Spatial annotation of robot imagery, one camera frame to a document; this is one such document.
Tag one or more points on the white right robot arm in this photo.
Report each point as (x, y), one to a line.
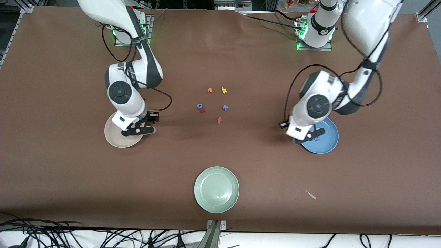
(132, 103)

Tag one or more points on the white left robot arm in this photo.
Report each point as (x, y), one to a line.
(365, 20)

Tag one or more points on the beige brown plate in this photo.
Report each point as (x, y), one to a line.
(112, 136)

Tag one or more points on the blue plate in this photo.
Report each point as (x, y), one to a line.
(329, 137)

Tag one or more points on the small white paper scrap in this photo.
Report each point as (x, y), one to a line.
(311, 195)

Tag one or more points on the blue foam plus sign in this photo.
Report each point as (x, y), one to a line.
(225, 107)

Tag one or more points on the pale green plate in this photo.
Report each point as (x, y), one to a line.
(216, 189)

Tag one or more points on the pink orange decoration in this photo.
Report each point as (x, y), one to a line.
(296, 3)

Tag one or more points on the silver metal rail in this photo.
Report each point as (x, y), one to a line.
(262, 12)

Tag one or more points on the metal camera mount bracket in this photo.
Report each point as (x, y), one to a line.
(213, 237)

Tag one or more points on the aluminium frame extrusion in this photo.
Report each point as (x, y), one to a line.
(422, 16)
(15, 33)

